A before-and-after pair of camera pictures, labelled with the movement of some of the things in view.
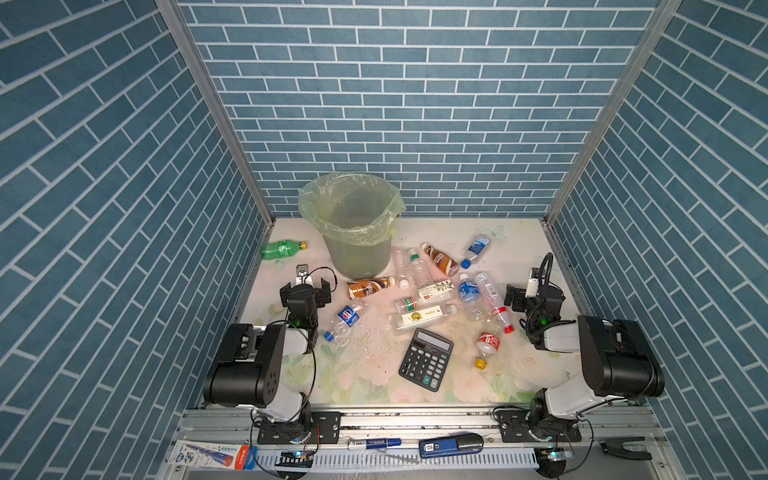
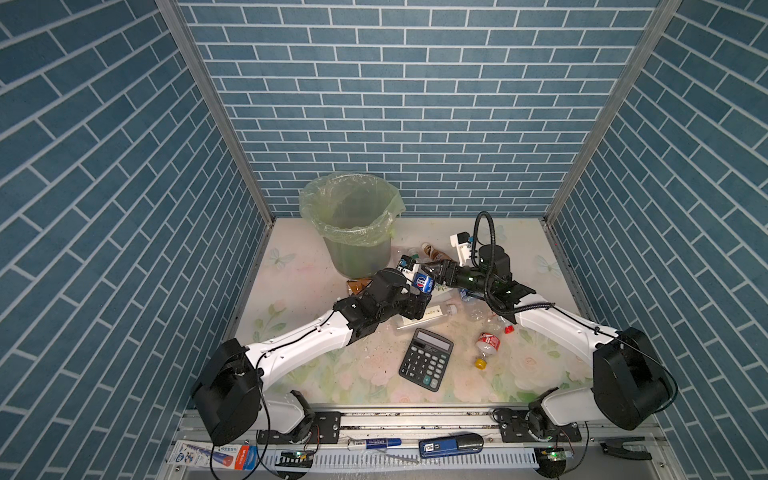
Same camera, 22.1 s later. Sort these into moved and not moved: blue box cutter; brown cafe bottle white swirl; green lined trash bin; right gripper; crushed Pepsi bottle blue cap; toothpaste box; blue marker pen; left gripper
Moved: crushed Pepsi bottle blue cap; left gripper; right gripper
Not moved: green lined trash bin; blue box cutter; toothpaste box; blue marker pen; brown cafe bottle white swirl
